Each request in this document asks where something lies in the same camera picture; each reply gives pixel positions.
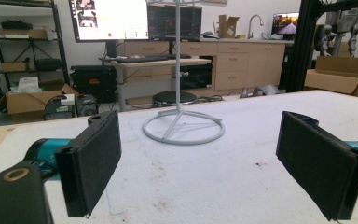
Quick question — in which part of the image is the black equipment case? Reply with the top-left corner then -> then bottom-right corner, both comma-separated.
70,64 -> 119,104

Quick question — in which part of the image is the large bright monitor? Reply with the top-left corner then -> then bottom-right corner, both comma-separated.
68,0 -> 150,43

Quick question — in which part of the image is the white table cover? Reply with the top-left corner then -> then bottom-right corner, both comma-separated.
0,90 -> 358,224

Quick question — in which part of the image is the white metal stand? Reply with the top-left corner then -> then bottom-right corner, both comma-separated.
141,0 -> 226,147

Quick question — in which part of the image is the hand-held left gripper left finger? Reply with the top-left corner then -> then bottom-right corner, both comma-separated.
54,109 -> 123,218

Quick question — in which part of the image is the open cardboard box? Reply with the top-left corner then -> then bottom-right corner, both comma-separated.
0,83 -> 80,121

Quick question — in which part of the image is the large cardboard box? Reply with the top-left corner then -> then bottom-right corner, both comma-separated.
303,55 -> 358,100

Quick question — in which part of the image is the black aluminium frame post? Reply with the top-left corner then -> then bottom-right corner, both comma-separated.
287,0 -> 358,93

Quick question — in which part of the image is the small monitor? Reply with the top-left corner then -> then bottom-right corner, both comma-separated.
271,12 -> 300,36

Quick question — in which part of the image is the dark monitor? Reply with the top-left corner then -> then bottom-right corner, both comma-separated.
146,3 -> 203,43

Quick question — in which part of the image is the chrome faucet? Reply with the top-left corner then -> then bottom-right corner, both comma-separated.
247,14 -> 265,40

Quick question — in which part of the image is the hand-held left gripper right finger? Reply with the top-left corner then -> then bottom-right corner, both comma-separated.
275,110 -> 358,222

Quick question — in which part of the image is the black keyboard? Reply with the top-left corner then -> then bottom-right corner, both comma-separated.
115,54 -> 171,64

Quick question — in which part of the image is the black metal shelf rack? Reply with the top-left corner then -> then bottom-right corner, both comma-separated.
0,0 -> 71,114

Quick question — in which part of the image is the small cardboard box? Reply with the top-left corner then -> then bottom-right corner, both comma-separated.
217,14 -> 241,39

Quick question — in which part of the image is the grey robot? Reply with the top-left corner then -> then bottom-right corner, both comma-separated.
314,7 -> 358,58

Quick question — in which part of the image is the wooden cabinet with drawers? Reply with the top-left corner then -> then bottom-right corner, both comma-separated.
117,38 -> 295,98

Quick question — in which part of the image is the wooden desk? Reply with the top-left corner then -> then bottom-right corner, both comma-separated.
98,57 -> 213,112

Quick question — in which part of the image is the round black stool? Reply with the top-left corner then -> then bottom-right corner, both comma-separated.
152,91 -> 199,107

